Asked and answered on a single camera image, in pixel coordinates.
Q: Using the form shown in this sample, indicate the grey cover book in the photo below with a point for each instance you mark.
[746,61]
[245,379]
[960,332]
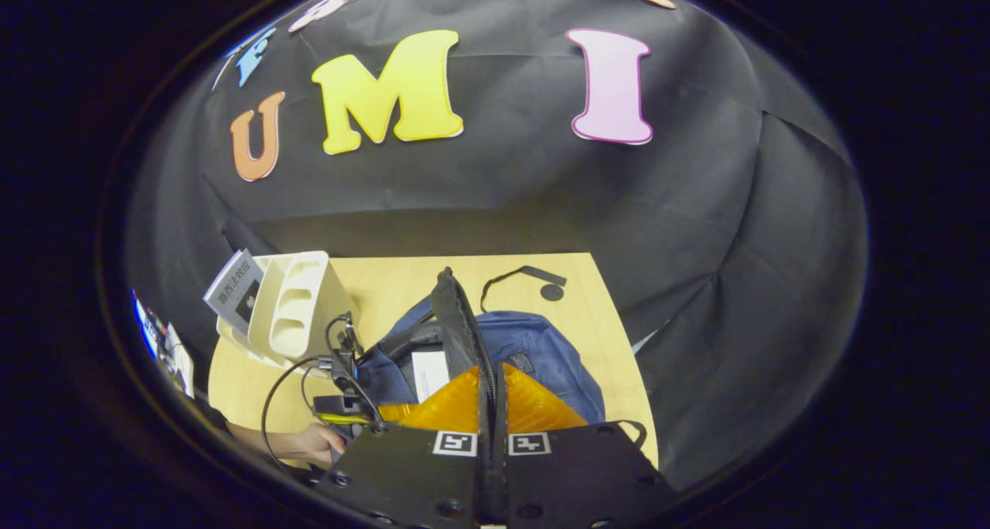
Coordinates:
[232,289]

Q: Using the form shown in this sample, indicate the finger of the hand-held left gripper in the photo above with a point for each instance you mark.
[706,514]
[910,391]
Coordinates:
[348,418]

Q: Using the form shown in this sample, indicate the white and blue banner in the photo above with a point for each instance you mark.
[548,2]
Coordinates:
[182,366]

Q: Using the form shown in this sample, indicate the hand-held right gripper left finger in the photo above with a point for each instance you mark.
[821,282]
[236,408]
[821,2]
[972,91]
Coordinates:
[402,475]

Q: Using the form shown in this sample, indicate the blue schoolbag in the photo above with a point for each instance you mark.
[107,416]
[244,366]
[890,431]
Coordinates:
[541,351]

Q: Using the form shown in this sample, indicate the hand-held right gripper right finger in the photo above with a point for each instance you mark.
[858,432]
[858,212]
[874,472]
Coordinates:
[580,475]

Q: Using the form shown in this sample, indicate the white bookshelf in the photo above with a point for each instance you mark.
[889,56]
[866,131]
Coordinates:
[302,305]

